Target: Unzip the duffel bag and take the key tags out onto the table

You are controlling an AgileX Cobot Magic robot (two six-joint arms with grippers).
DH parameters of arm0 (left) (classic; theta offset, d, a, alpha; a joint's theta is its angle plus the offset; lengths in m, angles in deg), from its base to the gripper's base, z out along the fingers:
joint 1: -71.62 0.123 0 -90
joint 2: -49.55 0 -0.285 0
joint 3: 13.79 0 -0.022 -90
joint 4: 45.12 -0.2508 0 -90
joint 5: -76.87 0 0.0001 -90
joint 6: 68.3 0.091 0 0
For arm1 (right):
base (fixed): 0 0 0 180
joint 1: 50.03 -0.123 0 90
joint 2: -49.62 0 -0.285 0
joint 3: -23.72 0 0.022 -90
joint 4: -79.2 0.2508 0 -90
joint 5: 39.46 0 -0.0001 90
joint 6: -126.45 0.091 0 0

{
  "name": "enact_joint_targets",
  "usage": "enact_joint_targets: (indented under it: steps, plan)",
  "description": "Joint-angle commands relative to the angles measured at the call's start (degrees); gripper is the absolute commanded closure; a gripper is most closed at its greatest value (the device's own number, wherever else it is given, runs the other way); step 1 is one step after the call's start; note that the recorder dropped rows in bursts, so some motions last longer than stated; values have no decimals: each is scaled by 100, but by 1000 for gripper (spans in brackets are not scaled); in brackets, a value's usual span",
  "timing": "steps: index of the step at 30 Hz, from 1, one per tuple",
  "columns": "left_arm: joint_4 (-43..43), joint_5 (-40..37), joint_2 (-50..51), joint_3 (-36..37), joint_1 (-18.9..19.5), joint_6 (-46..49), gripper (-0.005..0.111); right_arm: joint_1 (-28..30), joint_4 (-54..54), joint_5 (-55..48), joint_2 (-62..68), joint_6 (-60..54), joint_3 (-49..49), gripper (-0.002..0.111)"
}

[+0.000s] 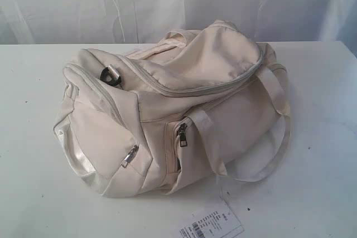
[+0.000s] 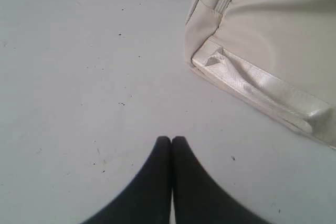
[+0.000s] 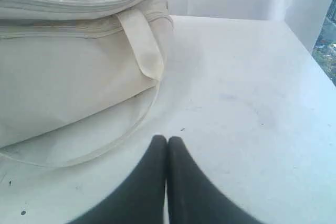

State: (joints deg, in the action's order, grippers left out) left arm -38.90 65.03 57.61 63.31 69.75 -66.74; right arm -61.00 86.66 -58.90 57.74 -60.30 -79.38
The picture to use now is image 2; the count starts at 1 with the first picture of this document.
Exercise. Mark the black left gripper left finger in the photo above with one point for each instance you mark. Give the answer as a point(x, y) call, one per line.
point(147, 198)

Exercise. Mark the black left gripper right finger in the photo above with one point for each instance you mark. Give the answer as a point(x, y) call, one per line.
point(197, 197)

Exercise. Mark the cream duffel bag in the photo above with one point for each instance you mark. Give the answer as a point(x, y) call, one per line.
point(276, 55)

